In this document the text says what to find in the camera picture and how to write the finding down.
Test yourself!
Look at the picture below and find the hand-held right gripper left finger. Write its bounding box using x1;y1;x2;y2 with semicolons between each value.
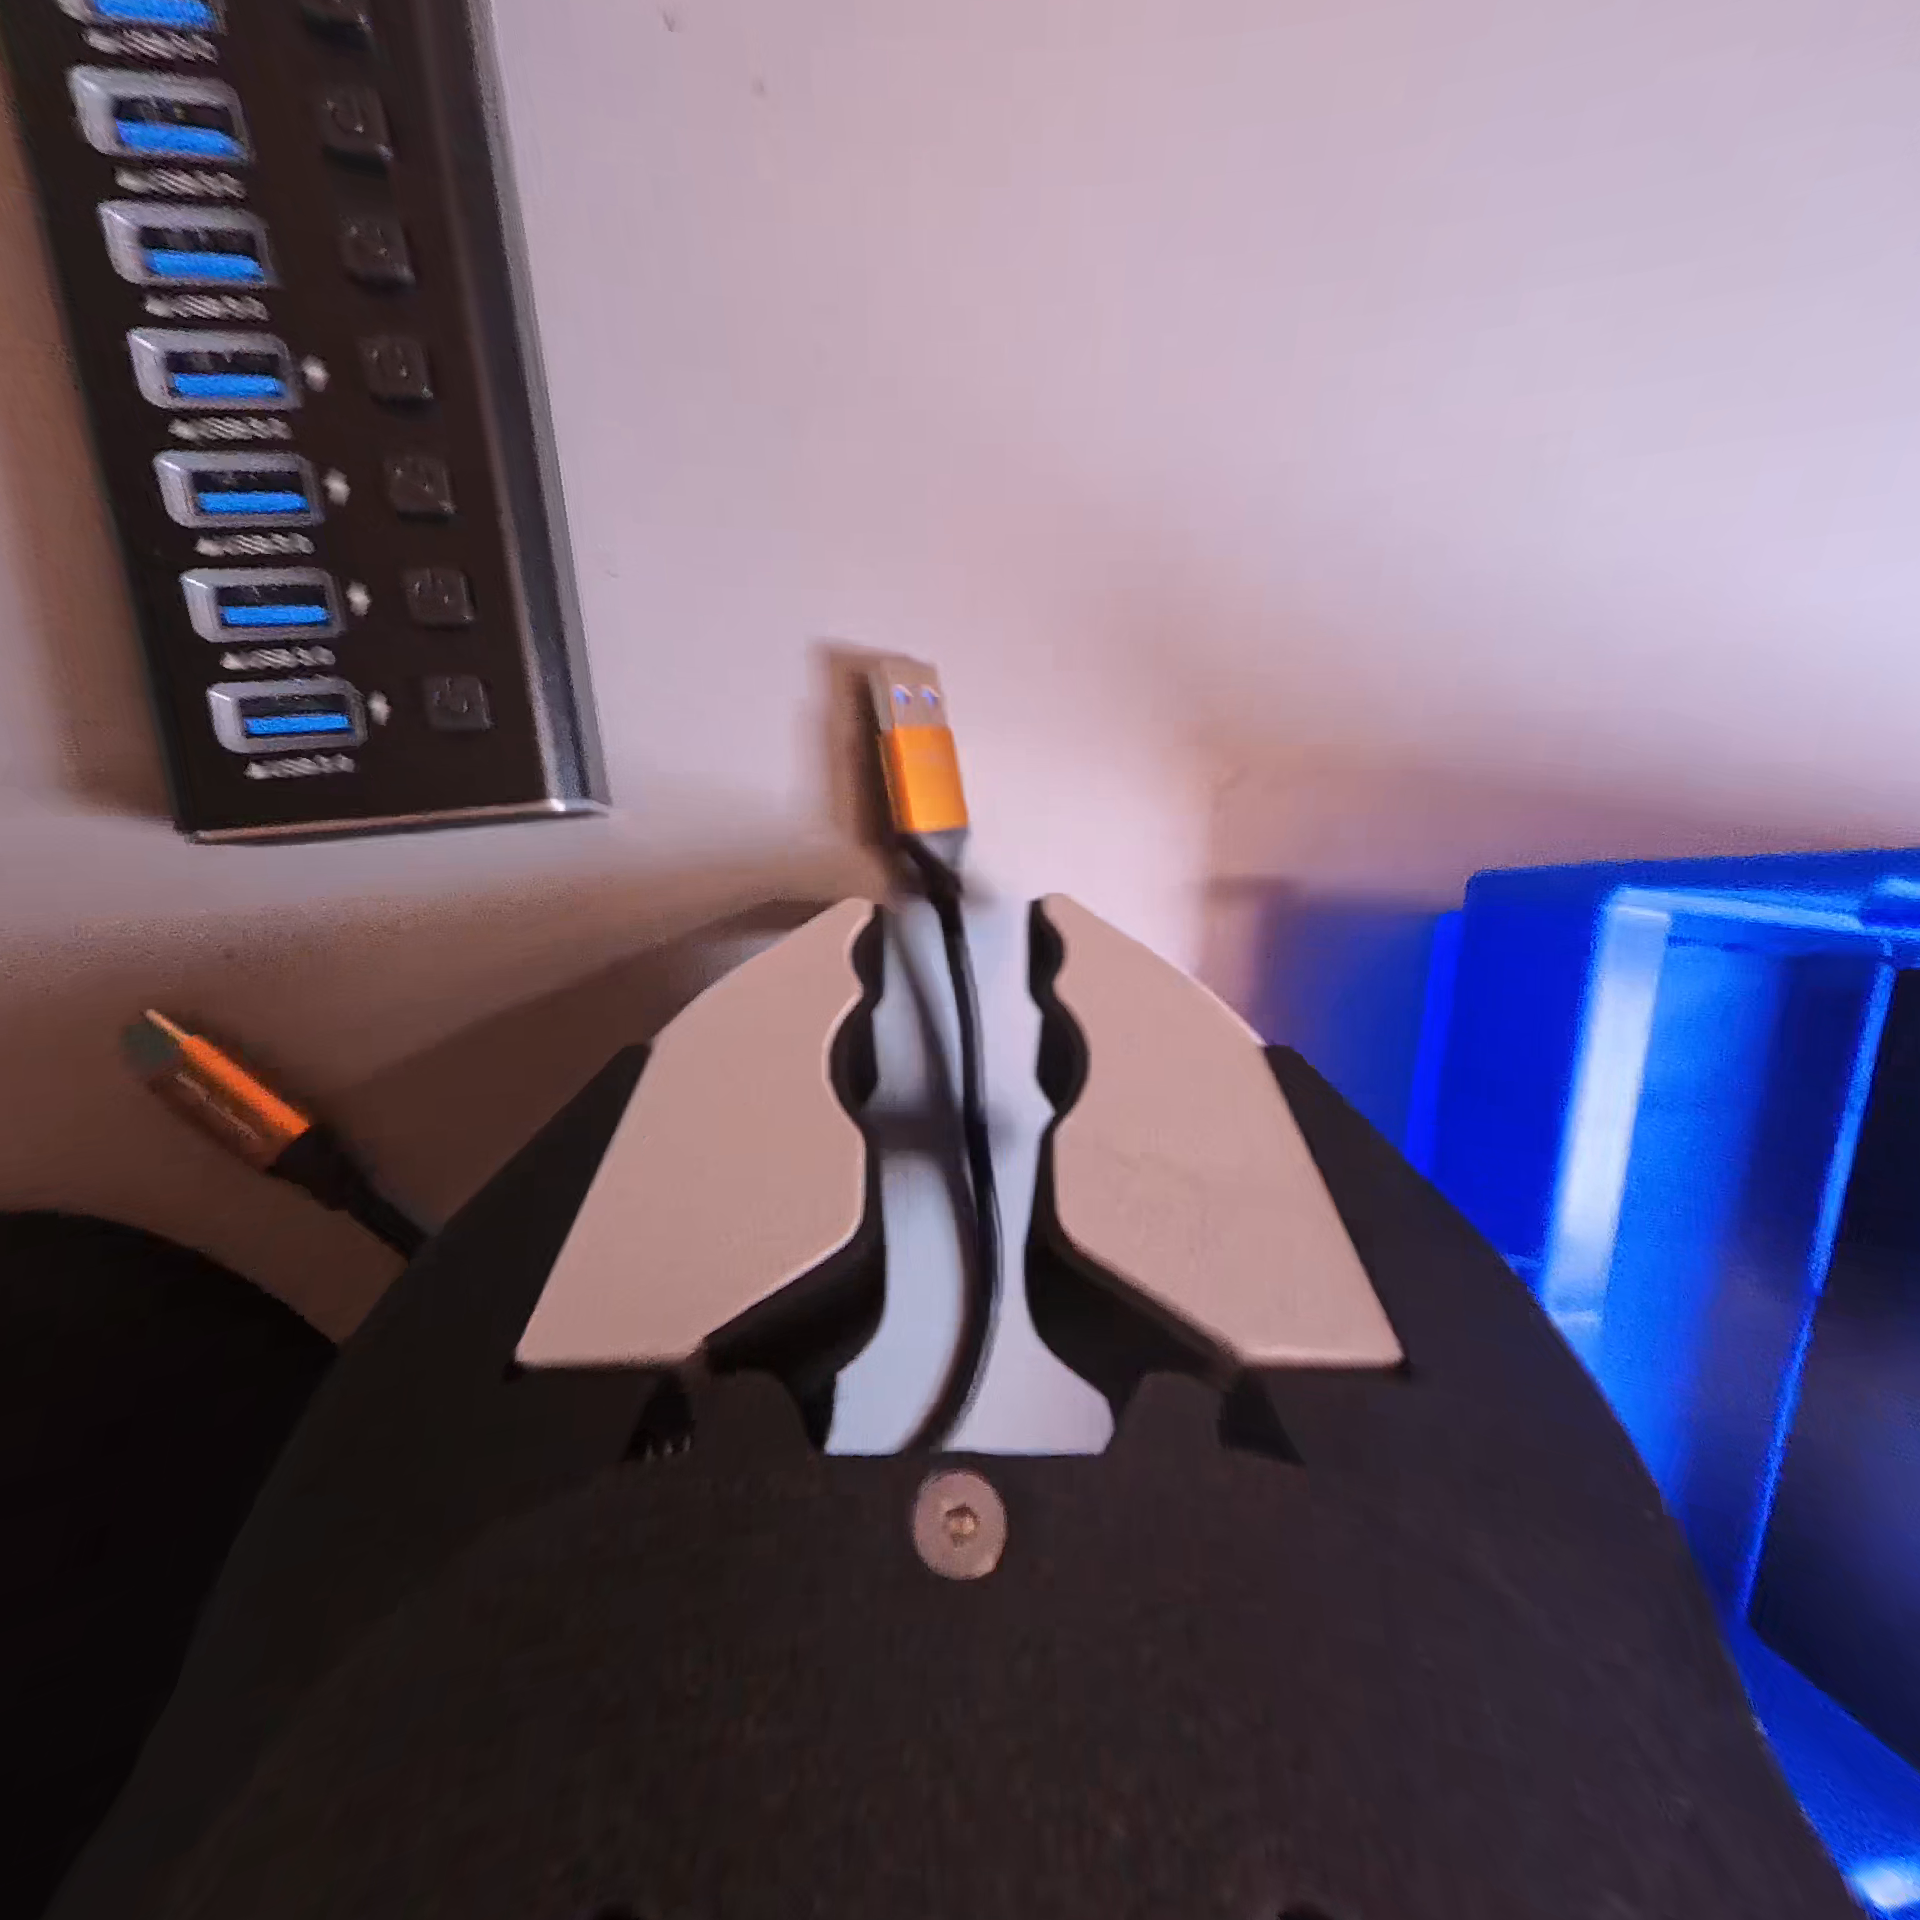
511;897;888;1375

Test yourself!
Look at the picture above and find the black quilted cushion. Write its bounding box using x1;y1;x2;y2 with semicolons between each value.
0;1208;343;1920

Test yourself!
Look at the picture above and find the copper plug braided cable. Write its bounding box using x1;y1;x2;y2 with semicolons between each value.
860;656;1008;1460
124;1009;432;1258

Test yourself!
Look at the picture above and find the black divider panel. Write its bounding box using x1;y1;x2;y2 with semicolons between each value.
1747;968;1920;1764

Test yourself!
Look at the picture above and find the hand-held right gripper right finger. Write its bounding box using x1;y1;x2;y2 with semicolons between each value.
1023;891;1407;1375

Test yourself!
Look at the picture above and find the blue plastic bin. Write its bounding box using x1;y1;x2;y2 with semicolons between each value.
1402;849;1920;1920

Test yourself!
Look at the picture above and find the long black usb hub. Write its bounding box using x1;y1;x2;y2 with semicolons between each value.
0;0;613;847

